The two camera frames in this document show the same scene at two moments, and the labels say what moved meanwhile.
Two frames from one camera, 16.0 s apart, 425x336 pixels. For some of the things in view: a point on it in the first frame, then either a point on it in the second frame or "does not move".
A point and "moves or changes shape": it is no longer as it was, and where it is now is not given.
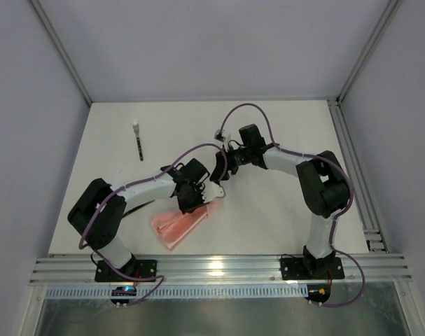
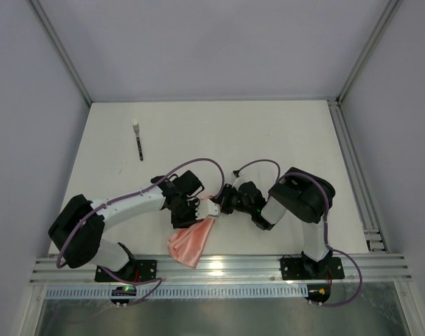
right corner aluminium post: x=391 y=9 does not move
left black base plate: x=136 y=268 does not move
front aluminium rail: x=220 y=269 does not move
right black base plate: x=310 y=268 does not move
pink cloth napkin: x=170 y=227 moves or changes shape
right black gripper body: x=223 y=162 -> x=227 y=201
